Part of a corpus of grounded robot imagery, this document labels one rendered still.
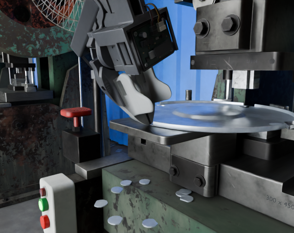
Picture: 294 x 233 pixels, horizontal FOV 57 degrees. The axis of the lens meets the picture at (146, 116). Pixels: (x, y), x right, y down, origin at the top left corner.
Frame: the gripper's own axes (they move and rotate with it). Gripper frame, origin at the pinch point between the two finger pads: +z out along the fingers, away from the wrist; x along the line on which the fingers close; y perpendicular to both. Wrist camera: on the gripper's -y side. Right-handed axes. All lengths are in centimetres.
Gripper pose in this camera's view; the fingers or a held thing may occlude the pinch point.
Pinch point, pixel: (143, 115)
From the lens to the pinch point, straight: 40.2
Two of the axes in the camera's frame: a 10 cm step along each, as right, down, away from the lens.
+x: 6.7, -5.2, 5.2
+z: 3.1, 8.4, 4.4
